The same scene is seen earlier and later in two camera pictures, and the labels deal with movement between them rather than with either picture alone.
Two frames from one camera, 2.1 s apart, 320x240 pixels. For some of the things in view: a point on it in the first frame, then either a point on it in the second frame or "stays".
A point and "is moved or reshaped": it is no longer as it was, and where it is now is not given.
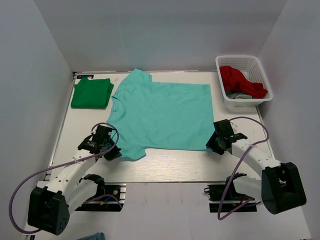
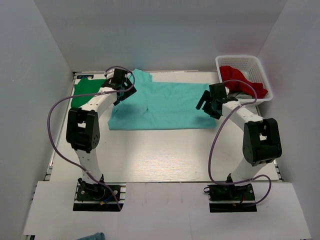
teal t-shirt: (159, 115) is moved or reshaped
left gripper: (115, 153) → (129, 92)
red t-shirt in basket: (234, 80) stays
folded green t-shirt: (92, 93) stays
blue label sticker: (90, 76) stays
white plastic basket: (251, 67) stays
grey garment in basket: (233, 94) stays
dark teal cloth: (97, 236) stays
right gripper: (211, 144) → (206, 97)
